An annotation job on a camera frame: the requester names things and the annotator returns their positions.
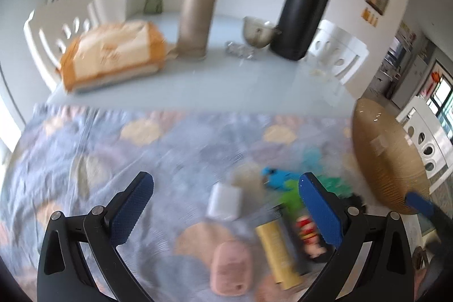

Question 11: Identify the red black toy figurine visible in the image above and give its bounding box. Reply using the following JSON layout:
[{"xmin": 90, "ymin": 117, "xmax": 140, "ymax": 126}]
[{"xmin": 296, "ymin": 215, "xmax": 327, "ymax": 260}]

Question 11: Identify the teal translucent toy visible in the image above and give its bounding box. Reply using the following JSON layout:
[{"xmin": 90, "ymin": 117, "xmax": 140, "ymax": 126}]
[{"xmin": 317, "ymin": 175, "xmax": 352, "ymax": 198}]

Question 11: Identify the black rectangular box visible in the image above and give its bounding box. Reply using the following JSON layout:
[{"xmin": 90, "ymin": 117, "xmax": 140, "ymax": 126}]
[{"xmin": 273, "ymin": 204, "xmax": 334, "ymax": 275}]

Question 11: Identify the light blue translucent toy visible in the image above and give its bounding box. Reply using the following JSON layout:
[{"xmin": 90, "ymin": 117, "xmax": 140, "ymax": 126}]
[{"xmin": 301, "ymin": 147, "xmax": 326, "ymax": 175}]

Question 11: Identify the yellow rectangular stick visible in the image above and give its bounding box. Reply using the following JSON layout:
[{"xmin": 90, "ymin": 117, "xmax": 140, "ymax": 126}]
[{"xmin": 256, "ymin": 220, "xmax": 302, "ymax": 290}]

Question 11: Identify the green translucent toy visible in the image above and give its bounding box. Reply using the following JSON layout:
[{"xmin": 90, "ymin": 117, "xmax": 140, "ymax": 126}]
[{"xmin": 279, "ymin": 179, "xmax": 305, "ymax": 214}]

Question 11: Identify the pink oval case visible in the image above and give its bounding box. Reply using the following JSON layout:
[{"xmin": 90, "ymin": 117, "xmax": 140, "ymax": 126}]
[{"xmin": 210, "ymin": 241, "xmax": 253, "ymax": 297}]

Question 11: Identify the white earbuds case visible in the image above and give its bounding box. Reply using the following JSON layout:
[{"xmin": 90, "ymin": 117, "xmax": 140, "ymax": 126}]
[{"xmin": 207, "ymin": 182, "xmax": 243, "ymax": 222}]

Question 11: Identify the amber ribbed glass bowl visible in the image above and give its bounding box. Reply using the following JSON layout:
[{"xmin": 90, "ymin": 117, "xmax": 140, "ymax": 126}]
[{"xmin": 352, "ymin": 98, "xmax": 429, "ymax": 215}]

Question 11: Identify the white chair far right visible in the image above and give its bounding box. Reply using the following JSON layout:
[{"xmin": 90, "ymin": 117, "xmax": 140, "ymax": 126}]
[{"xmin": 396, "ymin": 96, "xmax": 452, "ymax": 195}]

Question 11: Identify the white chair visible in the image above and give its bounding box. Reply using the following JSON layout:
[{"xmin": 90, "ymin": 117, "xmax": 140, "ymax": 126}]
[
  {"xmin": 305, "ymin": 19, "xmax": 369, "ymax": 85},
  {"xmin": 23, "ymin": 0, "xmax": 100, "ymax": 92},
  {"xmin": 396, "ymin": 96, "xmax": 452, "ymax": 195}
]

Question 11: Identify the floral patterned table cloth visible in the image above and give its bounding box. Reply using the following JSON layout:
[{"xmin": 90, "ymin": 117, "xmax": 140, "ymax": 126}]
[{"xmin": 1, "ymin": 104, "xmax": 389, "ymax": 301}]

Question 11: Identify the small metal bowl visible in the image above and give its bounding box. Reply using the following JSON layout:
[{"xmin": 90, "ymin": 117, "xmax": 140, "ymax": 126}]
[{"xmin": 243, "ymin": 16, "xmax": 276, "ymax": 49}]

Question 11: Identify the orange tissue paper pack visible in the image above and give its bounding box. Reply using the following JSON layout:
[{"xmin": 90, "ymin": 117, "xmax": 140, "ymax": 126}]
[{"xmin": 60, "ymin": 20, "xmax": 171, "ymax": 93}]

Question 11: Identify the large black thermos bottle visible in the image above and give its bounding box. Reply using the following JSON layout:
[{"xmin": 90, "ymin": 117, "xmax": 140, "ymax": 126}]
[{"xmin": 270, "ymin": 0, "xmax": 329, "ymax": 61}]

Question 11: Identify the white chair left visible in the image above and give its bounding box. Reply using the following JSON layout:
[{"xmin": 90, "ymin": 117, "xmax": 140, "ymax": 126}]
[{"xmin": 23, "ymin": 0, "xmax": 100, "ymax": 92}]

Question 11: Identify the gold thermos flask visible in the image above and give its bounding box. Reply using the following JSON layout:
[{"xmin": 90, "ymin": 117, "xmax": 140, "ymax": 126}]
[{"xmin": 177, "ymin": 0, "xmax": 217, "ymax": 60}]

